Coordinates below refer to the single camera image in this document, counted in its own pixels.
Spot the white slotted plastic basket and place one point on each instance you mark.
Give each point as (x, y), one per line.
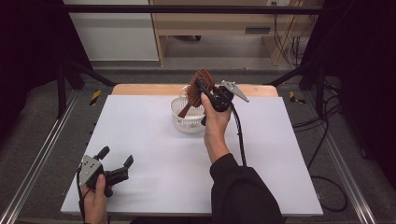
(190, 123)

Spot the aluminium floor rail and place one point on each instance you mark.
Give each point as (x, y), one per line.
(348, 180)
(34, 165)

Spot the person's left hand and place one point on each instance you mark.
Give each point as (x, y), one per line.
(95, 202)

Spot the yellow black floor tape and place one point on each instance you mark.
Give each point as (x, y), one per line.
(295, 98)
(95, 97)

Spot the black curtain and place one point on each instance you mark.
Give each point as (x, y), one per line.
(367, 77)
(28, 56)

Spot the black metal frame strut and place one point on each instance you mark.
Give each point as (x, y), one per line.
(67, 77)
(319, 81)

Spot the grey rectangular desk label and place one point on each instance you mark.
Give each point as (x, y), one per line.
(257, 30)

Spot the black horizontal frame bar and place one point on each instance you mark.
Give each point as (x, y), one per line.
(186, 9)

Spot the wooden table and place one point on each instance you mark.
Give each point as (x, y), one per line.
(146, 89)

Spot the wooden hairbrush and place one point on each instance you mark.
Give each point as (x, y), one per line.
(199, 88)

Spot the light wooden desk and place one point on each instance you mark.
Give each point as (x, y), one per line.
(211, 21)

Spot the person's right hand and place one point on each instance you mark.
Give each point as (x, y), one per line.
(216, 130)

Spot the white table board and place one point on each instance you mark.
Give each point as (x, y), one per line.
(162, 155)

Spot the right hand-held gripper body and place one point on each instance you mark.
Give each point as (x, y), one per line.
(222, 99)

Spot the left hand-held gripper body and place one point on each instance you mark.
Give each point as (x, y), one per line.
(90, 169)

